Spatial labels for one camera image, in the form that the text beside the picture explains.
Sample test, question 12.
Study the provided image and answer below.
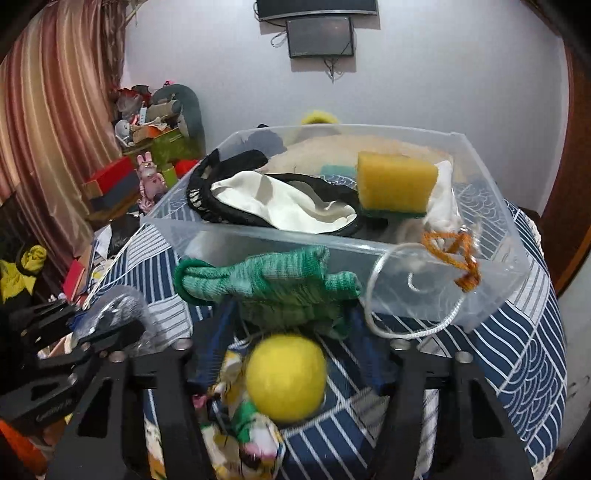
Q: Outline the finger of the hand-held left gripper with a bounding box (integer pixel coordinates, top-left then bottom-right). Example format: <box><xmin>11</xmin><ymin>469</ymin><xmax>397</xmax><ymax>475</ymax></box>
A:
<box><xmin>0</xmin><ymin>319</ymin><xmax>147</xmax><ymax>424</ymax></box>
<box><xmin>4</xmin><ymin>299</ymin><xmax>83</xmax><ymax>354</ymax></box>

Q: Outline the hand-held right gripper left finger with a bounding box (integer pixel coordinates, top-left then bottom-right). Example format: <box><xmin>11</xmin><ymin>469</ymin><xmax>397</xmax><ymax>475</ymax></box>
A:
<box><xmin>46</xmin><ymin>300</ymin><xmax>236</xmax><ymax>480</ymax></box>

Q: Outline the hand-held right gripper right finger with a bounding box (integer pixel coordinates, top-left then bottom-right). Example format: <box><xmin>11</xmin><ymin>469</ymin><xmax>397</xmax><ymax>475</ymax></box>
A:
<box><xmin>348</xmin><ymin>307</ymin><xmax>543</xmax><ymax>480</ymax></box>

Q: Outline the green knit glove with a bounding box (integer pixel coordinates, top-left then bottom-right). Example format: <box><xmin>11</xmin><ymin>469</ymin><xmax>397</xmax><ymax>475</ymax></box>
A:
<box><xmin>174</xmin><ymin>246</ymin><xmax>362</xmax><ymax>342</ymax></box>

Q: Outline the clear plastic storage box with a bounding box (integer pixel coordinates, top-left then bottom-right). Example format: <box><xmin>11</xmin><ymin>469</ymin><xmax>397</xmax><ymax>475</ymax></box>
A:
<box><xmin>141</xmin><ymin>124</ymin><xmax>532</xmax><ymax>334</ymax></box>

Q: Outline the red book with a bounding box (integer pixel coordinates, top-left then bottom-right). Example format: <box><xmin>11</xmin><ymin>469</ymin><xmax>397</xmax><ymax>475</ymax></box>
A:
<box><xmin>62</xmin><ymin>259</ymin><xmax>89</xmax><ymax>301</ymax></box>

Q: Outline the yellow cloth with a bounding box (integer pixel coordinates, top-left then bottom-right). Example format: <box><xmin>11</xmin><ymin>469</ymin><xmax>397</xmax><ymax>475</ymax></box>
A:
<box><xmin>0</xmin><ymin>244</ymin><xmax>48</xmax><ymax>303</ymax></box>

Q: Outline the orange item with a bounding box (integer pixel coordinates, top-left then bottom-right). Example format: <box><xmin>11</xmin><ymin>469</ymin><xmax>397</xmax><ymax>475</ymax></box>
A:
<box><xmin>0</xmin><ymin>418</ymin><xmax>49</xmax><ymax>477</ymax></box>

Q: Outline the yellow ball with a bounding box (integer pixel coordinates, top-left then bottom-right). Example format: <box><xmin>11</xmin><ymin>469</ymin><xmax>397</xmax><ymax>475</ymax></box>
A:
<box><xmin>245</xmin><ymin>335</ymin><xmax>328</xmax><ymax>423</ymax></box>

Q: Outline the clear plastic bag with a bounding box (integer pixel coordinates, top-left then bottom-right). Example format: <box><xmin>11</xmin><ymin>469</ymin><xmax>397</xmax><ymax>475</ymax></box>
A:
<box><xmin>71</xmin><ymin>285</ymin><xmax>158</xmax><ymax>356</ymax></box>

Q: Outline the floral printed cloth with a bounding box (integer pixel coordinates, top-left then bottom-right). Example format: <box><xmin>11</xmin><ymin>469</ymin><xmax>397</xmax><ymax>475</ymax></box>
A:
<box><xmin>191</xmin><ymin>351</ymin><xmax>287</xmax><ymax>480</ymax></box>

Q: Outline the orange yarn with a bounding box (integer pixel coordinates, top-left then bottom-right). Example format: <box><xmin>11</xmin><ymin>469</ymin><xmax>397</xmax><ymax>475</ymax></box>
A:
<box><xmin>421</xmin><ymin>229</ymin><xmax>482</xmax><ymax>292</ymax></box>

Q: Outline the blue white patterned tablecloth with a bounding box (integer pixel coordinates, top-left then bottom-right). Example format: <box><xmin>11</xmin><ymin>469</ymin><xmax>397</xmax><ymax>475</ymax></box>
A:
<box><xmin>90</xmin><ymin>175</ymin><xmax>568</xmax><ymax>480</ymax></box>

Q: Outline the white pouch with black trim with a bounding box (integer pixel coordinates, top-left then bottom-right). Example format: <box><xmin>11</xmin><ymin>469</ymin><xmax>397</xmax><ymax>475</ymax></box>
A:
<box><xmin>186</xmin><ymin>150</ymin><xmax>363</xmax><ymax>233</ymax></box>

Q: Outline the red box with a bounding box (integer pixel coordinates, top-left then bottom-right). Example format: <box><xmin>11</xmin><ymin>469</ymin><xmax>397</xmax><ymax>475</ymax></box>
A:
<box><xmin>83</xmin><ymin>157</ymin><xmax>148</xmax><ymax>198</ymax></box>

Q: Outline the yellow sponge with green pad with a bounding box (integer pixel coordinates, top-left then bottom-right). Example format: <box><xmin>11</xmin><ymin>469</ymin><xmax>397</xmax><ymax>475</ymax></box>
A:
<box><xmin>356</xmin><ymin>151</ymin><xmax>439</xmax><ymax>217</ymax></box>

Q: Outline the pink bunny toy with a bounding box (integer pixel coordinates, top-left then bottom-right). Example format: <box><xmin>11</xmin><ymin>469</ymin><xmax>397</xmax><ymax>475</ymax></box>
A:
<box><xmin>136</xmin><ymin>151</ymin><xmax>168</xmax><ymax>215</ymax></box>

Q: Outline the teal sponge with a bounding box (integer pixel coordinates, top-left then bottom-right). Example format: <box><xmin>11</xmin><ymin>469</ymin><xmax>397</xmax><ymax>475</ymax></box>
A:
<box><xmin>321</xmin><ymin>164</ymin><xmax>359</xmax><ymax>179</ymax></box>

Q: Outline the green cardboard box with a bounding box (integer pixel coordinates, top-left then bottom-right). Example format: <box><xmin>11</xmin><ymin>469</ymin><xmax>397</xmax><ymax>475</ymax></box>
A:
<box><xmin>150</xmin><ymin>129</ymin><xmax>199</xmax><ymax>161</ymax></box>

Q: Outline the grey plush toy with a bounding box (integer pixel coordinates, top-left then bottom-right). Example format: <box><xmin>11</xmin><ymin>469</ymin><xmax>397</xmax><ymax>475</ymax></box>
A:
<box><xmin>115</xmin><ymin>119</ymin><xmax>136</xmax><ymax>147</ymax></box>

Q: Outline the striped pink brown curtain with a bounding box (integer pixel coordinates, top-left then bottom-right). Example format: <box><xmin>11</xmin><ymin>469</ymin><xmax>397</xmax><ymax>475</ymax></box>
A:
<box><xmin>0</xmin><ymin>0</ymin><xmax>127</xmax><ymax>206</ymax></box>

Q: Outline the grey green armchair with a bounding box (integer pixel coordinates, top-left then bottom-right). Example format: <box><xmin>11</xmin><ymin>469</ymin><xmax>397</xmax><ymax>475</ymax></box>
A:
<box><xmin>151</xmin><ymin>84</ymin><xmax>206</xmax><ymax>158</ymax></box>

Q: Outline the yellow fuzzy item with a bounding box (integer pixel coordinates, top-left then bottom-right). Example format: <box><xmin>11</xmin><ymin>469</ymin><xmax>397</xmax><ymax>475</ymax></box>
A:
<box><xmin>300</xmin><ymin>109</ymin><xmax>341</xmax><ymax>126</ymax></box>

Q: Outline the white cord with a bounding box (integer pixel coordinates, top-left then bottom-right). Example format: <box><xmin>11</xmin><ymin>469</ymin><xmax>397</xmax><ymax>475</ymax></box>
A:
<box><xmin>362</xmin><ymin>244</ymin><xmax>467</xmax><ymax>341</ymax></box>

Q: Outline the brown wooden door frame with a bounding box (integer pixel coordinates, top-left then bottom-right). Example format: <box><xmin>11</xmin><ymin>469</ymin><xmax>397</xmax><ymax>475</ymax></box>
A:
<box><xmin>538</xmin><ymin>0</ymin><xmax>591</xmax><ymax>296</ymax></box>

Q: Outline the screen cable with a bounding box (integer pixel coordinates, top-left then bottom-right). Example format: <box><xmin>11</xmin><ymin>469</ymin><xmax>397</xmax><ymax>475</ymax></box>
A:
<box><xmin>323</xmin><ymin>56</ymin><xmax>347</xmax><ymax>85</ymax></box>

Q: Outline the small black wall screen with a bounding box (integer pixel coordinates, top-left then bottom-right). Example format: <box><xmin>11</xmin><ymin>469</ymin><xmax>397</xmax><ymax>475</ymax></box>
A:
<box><xmin>285</xmin><ymin>15</ymin><xmax>355</xmax><ymax>59</ymax></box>

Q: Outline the large black wall screen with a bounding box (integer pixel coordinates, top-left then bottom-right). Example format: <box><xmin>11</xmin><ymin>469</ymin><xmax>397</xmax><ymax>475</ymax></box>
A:
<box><xmin>255</xmin><ymin>0</ymin><xmax>379</xmax><ymax>22</ymax></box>

